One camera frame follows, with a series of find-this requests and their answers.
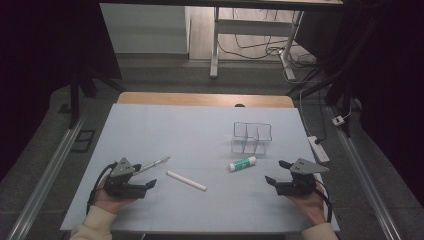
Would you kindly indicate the dark curtain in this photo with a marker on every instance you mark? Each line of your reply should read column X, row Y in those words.
column 393, row 83
column 40, row 66

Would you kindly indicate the white desk frame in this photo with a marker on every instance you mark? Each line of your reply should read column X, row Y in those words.
column 253, row 28

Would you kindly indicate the white power strip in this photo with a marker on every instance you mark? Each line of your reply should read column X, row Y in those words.
column 319, row 150

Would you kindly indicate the clear plastic organizer box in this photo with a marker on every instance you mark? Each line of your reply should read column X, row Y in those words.
column 252, row 138

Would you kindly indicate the person's right hand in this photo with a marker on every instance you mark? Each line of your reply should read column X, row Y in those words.
column 311, row 206

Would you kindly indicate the metal floor rail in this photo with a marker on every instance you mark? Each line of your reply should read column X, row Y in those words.
column 43, row 186
column 366, row 186

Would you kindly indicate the white green glue stick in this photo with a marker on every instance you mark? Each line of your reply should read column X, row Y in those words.
column 242, row 164

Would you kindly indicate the silver pen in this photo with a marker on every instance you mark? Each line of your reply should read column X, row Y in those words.
column 153, row 164

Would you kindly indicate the person's left hand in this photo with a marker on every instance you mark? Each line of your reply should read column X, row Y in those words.
column 110, row 201

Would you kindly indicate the pale table cover sheet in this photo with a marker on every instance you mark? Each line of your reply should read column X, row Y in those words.
column 186, row 133

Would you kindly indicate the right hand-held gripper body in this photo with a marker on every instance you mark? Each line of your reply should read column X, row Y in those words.
column 300, row 183

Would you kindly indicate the white cabinet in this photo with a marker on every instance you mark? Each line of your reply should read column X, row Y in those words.
column 146, row 30

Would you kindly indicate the white pen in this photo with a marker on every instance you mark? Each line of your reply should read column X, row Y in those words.
column 186, row 180

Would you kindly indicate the small white adapter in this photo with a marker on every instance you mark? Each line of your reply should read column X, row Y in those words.
column 338, row 120

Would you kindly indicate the black tripod stand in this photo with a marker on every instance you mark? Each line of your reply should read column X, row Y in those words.
column 75, row 96
column 336, row 90

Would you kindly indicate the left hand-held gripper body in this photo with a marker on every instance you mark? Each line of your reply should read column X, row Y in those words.
column 125, row 186

